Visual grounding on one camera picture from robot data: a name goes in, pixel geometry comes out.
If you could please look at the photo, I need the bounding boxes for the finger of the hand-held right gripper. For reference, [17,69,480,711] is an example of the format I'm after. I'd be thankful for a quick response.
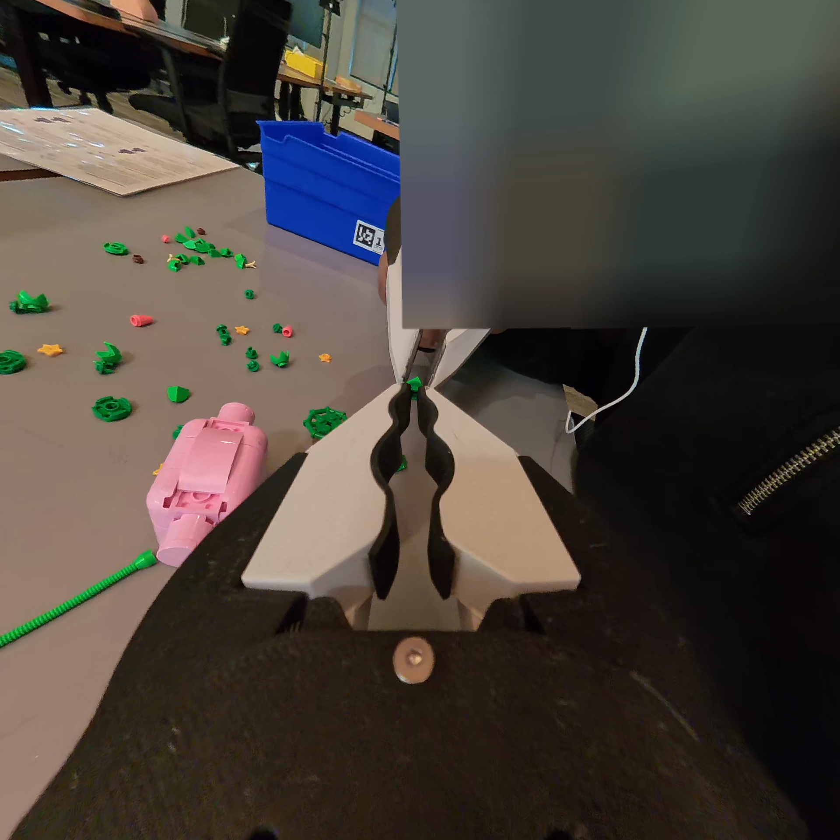
[425,328,491,391]
[386,261,422,385]

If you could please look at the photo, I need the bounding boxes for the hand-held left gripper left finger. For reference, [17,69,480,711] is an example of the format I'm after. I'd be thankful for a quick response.
[241,382,412,632]

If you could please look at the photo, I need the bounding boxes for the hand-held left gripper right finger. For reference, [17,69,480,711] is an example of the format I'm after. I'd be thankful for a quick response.
[416,385,583,632]

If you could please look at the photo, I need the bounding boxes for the small toy tree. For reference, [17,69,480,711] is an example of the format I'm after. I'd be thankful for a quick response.
[303,407,349,441]

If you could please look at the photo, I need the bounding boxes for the pink brick-built toy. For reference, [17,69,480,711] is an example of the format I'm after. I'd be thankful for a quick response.
[146,402,269,568]

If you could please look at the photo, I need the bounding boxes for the blue storage bin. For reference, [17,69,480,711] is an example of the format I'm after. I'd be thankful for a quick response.
[256,119,401,266]

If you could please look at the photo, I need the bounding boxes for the person's black jacket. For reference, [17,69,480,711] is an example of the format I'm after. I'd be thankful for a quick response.
[459,325,840,840]

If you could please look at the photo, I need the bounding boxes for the scattered small toy pieces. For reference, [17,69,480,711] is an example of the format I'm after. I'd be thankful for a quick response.
[0,226,333,476]

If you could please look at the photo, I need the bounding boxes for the green stem with web disc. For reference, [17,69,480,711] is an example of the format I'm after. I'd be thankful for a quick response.
[0,550,158,647]

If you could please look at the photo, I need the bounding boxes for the black office chair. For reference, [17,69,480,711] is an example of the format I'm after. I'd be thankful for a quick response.
[128,0,293,155]

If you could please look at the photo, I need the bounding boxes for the black monitor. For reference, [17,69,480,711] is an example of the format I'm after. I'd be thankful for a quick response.
[287,0,327,48]

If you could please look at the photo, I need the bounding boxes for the printed paper sheet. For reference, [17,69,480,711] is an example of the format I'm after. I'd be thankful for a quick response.
[0,108,240,198]

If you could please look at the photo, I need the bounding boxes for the thin white cable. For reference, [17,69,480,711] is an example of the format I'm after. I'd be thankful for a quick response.
[564,327,651,434]

